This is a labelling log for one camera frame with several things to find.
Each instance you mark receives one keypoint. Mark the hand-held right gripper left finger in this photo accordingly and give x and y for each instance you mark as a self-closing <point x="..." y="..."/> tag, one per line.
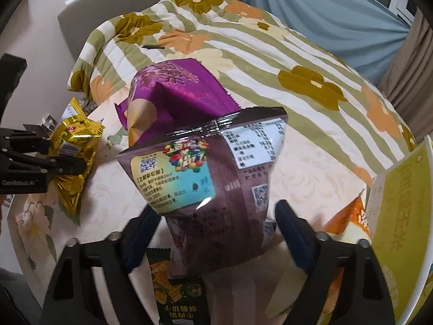
<point x="140" y="240"/>

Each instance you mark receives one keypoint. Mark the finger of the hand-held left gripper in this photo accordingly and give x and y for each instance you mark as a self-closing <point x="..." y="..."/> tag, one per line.
<point x="23" y="140"/>
<point x="40" y="166"/>

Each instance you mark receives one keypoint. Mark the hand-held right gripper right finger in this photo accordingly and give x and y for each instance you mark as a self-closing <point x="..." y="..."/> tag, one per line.
<point x="296" y="237"/>

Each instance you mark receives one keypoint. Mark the gold snack packet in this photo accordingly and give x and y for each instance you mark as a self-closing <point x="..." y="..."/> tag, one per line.
<point x="75" y="107"/>
<point x="72" y="189"/>

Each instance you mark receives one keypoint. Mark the brown candy bag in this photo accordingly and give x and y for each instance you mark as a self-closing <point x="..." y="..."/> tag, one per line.
<point x="209" y="216"/>

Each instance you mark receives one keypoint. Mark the yellow-green cardboard box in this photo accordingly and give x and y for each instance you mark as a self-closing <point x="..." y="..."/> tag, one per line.
<point x="402" y="210"/>

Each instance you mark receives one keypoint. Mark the dark green biscuit bag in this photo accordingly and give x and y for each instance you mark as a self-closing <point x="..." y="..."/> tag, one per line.
<point x="169" y="287"/>

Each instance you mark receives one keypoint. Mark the cream orange chip bag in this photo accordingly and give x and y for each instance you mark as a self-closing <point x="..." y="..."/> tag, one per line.
<point x="348" y="218"/>

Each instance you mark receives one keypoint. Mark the purple snack bag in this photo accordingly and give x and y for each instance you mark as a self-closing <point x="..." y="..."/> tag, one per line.
<point x="179" y="91"/>

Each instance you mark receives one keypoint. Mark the grey headboard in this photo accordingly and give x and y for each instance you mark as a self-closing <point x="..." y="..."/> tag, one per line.
<point x="101" y="3"/>

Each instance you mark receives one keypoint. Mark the small black stick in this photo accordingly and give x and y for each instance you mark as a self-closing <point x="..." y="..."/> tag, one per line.
<point x="154" y="46"/>

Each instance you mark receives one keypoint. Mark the floral striped blanket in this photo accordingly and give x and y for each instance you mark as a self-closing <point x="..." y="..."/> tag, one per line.
<point x="257" y="71"/>

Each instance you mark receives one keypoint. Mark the blue cloth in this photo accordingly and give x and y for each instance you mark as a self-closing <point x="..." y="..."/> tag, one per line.
<point x="321" y="13"/>

